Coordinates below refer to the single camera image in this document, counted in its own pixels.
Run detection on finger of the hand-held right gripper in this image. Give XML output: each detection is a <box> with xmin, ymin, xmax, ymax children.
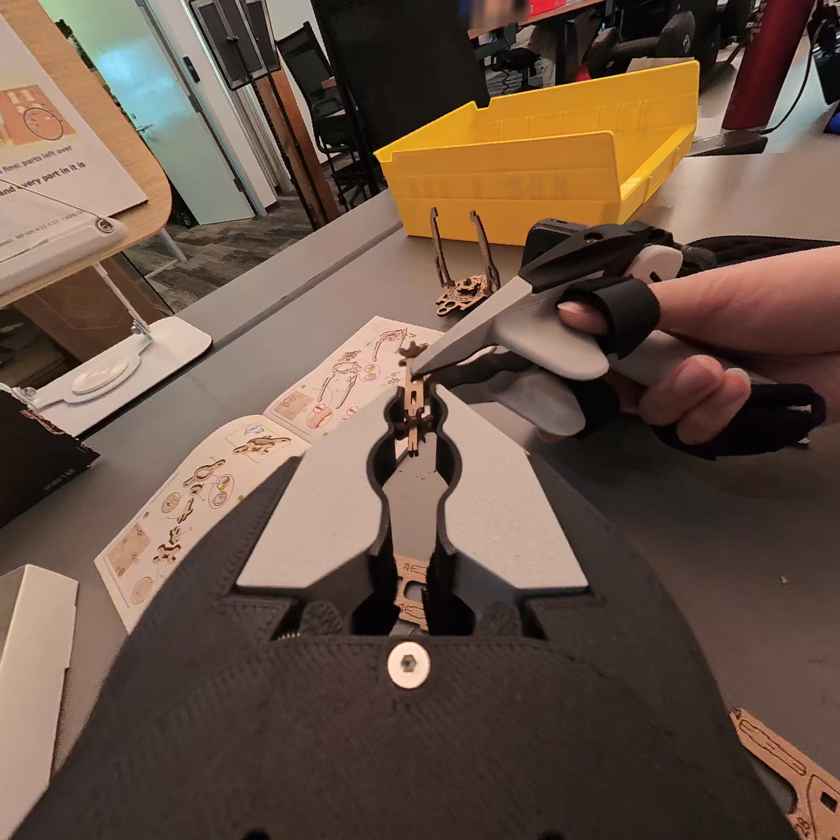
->
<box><xmin>412</xmin><ymin>274</ymin><xmax>611</xmax><ymax>389</ymax></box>
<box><xmin>489</xmin><ymin>367</ymin><xmax>586</xmax><ymax>439</ymax></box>

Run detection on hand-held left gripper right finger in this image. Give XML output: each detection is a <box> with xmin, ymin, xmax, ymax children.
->
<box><xmin>428</xmin><ymin>385</ymin><xmax>590</xmax><ymax>610</ymax></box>

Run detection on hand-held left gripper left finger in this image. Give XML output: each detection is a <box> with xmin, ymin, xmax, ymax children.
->
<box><xmin>235</xmin><ymin>386</ymin><xmax>404</xmax><ymax>608</ymax></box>

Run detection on wooden slotted rod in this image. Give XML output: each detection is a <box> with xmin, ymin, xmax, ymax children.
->
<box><xmin>394</xmin><ymin>364</ymin><xmax>439</xmax><ymax>462</ymax></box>

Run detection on partly built wooden model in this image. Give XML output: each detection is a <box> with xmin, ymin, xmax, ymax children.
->
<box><xmin>430</xmin><ymin>206</ymin><xmax>501</xmax><ymax>317</ymax></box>

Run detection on black model kit box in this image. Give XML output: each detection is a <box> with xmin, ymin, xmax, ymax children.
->
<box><xmin>0</xmin><ymin>384</ymin><xmax>101</xmax><ymax>529</ymax></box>

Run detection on laser-cut wooden parts sheet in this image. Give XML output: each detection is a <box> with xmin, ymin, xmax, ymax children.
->
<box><xmin>728</xmin><ymin>707</ymin><xmax>840</xmax><ymax>840</ymax></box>

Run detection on person's right hand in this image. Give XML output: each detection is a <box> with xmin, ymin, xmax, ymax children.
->
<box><xmin>538</xmin><ymin>246</ymin><xmax>840</xmax><ymax>447</ymax></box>

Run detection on wide yellow plastic bin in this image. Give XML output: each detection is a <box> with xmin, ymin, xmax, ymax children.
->
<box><xmin>374</xmin><ymin>59</ymin><xmax>700</xmax><ymax>247</ymax></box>

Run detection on illustrated instruction booklet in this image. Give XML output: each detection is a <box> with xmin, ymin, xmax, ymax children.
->
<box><xmin>94</xmin><ymin>316</ymin><xmax>447</xmax><ymax>632</ymax></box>

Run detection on black flat stand base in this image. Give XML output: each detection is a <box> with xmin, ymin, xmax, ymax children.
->
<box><xmin>686</xmin><ymin>130</ymin><xmax>769</xmax><ymax>158</ymax></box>

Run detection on black office chair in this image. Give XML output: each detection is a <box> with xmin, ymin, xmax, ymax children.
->
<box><xmin>276</xmin><ymin>20</ymin><xmax>389</xmax><ymax>212</ymax></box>
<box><xmin>584</xmin><ymin>0</ymin><xmax>724</xmax><ymax>86</ymax></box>

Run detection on white stand base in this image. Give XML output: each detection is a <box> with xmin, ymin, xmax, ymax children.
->
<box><xmin>0</xmin><ymin>262</ymin><xmax>214</xmax><ymax>439</ymax></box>

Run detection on red pillar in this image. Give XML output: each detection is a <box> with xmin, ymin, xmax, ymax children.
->
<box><xmin>722</xmin><ymin>0</ymin><xmax>819</xmax><ymax>132</ymax></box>

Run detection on black partition panel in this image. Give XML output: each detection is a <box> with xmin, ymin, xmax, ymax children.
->
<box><xmin>308</xmin><ymin>0</ymin><xmax>493</xmax><ymax>153</ymax></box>

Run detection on white cardboard box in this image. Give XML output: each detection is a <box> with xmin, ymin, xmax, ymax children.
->
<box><xmin>0</xmin><ymin>563</ymin><xmax>80</xmax><ymax>837</ymax></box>

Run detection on wooden display board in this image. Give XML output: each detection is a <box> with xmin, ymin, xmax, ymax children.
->
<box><xmin>0</xmin><ymin>0</ymin><xmax>173</xmax><ymax>309</ymax></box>

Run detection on white instruction sheet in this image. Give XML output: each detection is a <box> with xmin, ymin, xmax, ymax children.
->
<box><xmin>0</xmin><ymin>16</ymin><xmax>151</xmax><ymax>296</ymax></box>

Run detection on pale door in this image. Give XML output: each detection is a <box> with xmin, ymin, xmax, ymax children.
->
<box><xmin>39</xmin><ymin>0</ymin><xmax>258</xmax><ymax>225</ymax></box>

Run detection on wooden cutout frame piece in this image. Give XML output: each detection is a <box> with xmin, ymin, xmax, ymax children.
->
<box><xmin>392</xmin><ymin>554</ymin><xmax>433</xmax><ymax>632</ymax></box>

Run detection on black cable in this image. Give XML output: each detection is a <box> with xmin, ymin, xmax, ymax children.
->
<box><xmin>763</xmin><ymin>36</ymin><xmax>829</xmax><ymax>134</ymax></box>

